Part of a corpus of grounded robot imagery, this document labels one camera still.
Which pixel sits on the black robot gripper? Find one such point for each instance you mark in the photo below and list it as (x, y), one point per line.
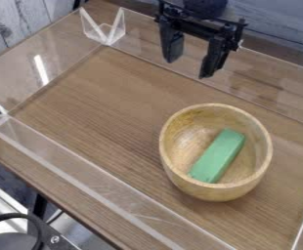
(203, 18)

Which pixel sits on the green rectangular block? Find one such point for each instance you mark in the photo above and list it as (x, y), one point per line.
(218, 156)

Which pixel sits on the light wooden bowl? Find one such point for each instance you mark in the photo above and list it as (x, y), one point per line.
(186, 136)

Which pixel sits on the black table leg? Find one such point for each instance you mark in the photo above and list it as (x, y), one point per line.
(39, 206)

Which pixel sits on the clear acrylic tray enclosure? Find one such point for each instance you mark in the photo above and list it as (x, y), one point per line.
(87, 93)

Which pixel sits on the grey metal bracket with screw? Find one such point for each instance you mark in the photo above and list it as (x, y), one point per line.
(54, 240)

